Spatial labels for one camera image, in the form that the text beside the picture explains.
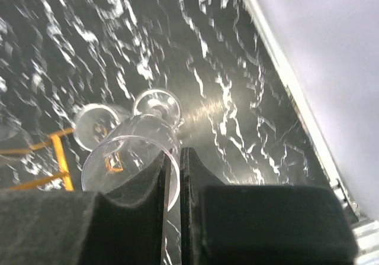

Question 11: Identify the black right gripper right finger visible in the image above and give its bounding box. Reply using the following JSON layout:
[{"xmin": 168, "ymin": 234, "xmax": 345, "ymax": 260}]
[{"xmin": 180, "ymin": 147, "xmax": 359, "ymax": 264}]

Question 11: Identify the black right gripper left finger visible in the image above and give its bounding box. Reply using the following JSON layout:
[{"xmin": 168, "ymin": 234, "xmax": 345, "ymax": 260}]
[{"xmin": 1, "ymin": 153, "xmax": 171, "ymax": 264}]

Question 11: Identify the clear wine glass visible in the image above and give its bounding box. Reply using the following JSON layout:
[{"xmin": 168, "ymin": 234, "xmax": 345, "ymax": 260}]
[
  {"xmin": 81, "ymin": 88, "xmax": 182, "ymax": 209},
  {"xmin": 73, "ymin": 104, "xmax": 131, "ymax": 151}
]

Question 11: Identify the gold wire glass rack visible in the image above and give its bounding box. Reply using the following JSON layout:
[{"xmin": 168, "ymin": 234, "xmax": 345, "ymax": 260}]
[{"xmin": 0, "ymin": 127, "xmax": 124, "ymax": 192}]

